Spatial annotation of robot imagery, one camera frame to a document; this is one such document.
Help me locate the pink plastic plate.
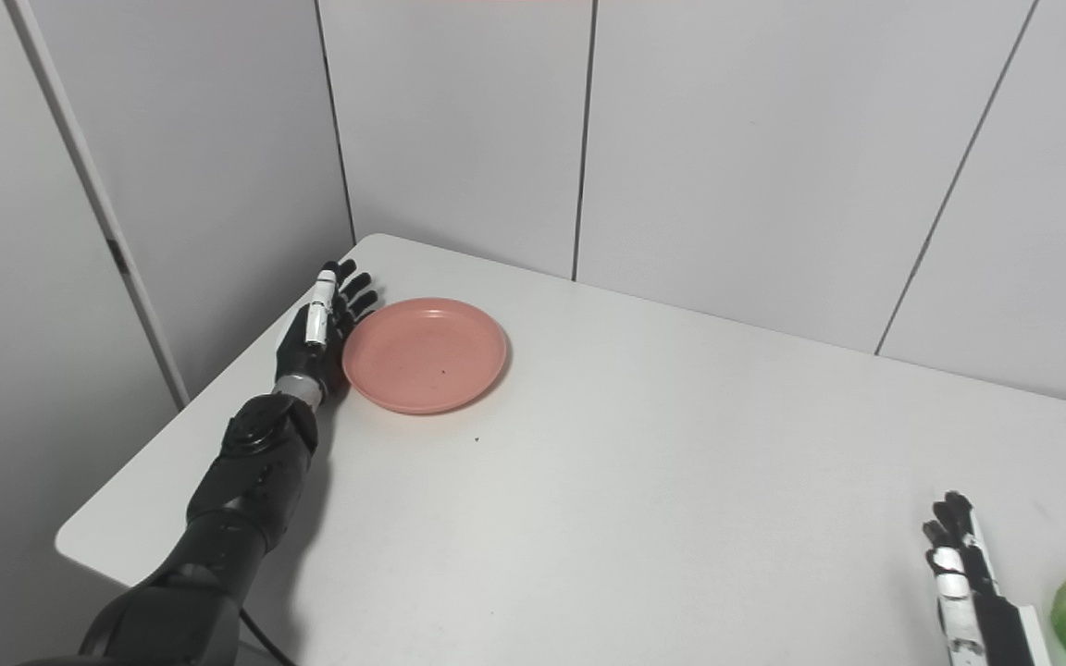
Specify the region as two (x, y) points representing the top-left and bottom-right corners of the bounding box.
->
(341, 297), (509, 415)

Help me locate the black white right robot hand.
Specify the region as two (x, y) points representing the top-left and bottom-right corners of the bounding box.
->
(923, 491), (1052, 666)

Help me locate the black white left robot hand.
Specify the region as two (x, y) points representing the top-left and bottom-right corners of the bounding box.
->
(274, 260), (379, 391)

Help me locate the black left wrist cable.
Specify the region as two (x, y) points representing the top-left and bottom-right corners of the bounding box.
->
(239, 609), (299, 666)

